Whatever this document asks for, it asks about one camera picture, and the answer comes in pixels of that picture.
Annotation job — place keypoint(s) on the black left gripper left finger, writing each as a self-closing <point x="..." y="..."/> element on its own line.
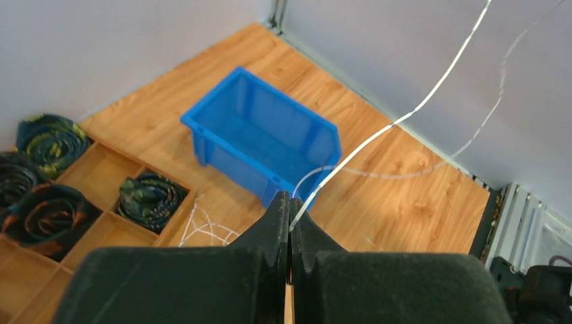
<point x="243" y="282"/>

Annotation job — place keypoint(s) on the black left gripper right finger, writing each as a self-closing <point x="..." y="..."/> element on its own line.
<point x="333" y="285"/>

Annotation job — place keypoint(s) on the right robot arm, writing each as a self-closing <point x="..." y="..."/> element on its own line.
<point x="541" y="295"/>

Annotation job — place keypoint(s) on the green patterned rolled tie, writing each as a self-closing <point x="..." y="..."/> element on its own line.
<point x="150" y="200"/>

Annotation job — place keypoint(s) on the blue plastic bin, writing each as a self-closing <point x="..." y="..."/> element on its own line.
<point x="262" y="139"/>

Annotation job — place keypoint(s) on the orange black rolled tie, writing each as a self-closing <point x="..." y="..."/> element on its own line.
<point x="49" y="220"/>

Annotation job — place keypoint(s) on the wooden divided tray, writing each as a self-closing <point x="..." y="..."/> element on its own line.
<point x="33" y="284"/>

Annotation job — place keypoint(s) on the green yellow rolled tie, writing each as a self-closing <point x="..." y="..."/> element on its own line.
<point x="52" y="142"/>

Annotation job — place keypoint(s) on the aluminium frame rail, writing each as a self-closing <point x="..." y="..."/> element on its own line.
<point x="527" y="232"/>

